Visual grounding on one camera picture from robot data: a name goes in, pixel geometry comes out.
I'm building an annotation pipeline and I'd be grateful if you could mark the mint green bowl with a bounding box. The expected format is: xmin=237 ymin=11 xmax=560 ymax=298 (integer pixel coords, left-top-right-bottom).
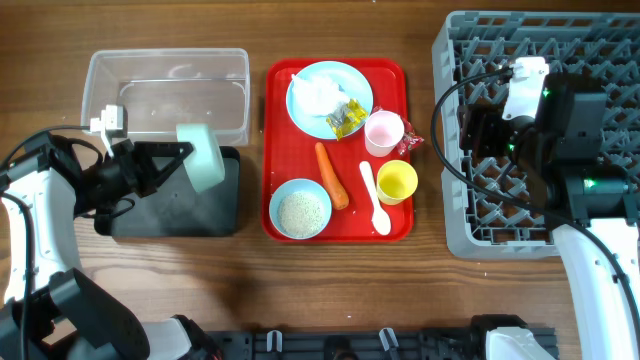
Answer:
xmin=176 ymin=124 xmax=226 ymax=193

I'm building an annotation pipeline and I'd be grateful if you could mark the pink plastic cup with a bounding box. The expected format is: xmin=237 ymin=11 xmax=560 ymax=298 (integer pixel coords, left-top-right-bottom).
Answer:
xmin=364 ymin=110 xmax=404 ymax=157

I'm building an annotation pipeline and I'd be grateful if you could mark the yellow snack wrapper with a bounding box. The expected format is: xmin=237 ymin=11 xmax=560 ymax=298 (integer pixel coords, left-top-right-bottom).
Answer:
xmin=326 ymin=99 xmax=369 ymax=140

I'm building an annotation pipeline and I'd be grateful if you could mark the light blue plate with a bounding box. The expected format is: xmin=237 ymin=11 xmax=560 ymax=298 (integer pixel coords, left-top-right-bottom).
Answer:
xmin=285 ymin=61 xmax=374 ymax=140

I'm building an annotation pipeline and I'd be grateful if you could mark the orange carrot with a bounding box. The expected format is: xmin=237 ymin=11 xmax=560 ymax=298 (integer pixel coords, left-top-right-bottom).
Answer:
xmin=314 ymin=142 xmax=349 ymax=210

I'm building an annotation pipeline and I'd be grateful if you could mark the white tissue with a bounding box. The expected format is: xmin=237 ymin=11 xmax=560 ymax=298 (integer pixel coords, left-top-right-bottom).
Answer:
xmin=291 ymin=75 xmax=350 ymax=116

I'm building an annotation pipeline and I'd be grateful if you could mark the light blue bowl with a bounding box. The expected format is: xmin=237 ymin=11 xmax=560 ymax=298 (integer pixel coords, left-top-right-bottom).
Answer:
xmin=268 ymin=178 xmax=332 ymax=240

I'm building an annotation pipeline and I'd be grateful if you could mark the white rice pile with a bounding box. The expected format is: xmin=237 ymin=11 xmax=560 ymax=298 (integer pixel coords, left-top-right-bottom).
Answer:
xmin=277 ymin=191 xmax=324 ymax=239

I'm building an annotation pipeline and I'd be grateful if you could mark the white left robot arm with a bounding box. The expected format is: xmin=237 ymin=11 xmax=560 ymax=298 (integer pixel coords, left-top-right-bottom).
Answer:
xmin=1 ymin=128 xmax=208 ymax=359

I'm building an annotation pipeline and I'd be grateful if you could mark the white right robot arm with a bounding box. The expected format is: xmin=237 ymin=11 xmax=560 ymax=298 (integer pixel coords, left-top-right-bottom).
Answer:
xmin=457 ymin=74 xmax=639 ymax=359

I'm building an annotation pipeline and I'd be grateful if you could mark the black waste tray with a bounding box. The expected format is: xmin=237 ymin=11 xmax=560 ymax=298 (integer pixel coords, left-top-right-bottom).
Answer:
xmin=94 ymin=146 xmax=240 ymax=237

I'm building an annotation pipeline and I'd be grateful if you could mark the grey dishwasher rack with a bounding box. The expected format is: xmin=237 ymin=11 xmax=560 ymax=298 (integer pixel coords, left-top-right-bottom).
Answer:
xmin=432 ymin=11 xmax=639 ymax=259

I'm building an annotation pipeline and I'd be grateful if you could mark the red candy wrapper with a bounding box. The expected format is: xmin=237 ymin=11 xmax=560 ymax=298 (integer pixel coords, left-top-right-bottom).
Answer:
xmin=373 ymin=107 xmax=424 ymax=156

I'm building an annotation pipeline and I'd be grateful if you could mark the clear plastic storage bin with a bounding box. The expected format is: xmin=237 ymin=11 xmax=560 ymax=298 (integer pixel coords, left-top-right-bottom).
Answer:
xmin=81 ymin=48 xmax=251 ymax=147

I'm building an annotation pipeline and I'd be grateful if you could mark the yellow plastic cup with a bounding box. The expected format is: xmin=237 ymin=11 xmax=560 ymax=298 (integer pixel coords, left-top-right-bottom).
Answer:
xmin=376 ymin=160 xmax=418 ymax=205

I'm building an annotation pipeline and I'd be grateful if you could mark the cream plastic spoon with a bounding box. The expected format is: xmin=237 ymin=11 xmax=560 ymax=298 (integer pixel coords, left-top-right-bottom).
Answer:
xmin=359 ymin=161 xmax=391 ymax=236

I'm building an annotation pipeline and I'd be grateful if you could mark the red plastic tray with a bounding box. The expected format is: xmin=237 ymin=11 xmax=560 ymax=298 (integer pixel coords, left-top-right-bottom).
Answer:
xmin=261 ymin=58 xmax=414 ymax=244

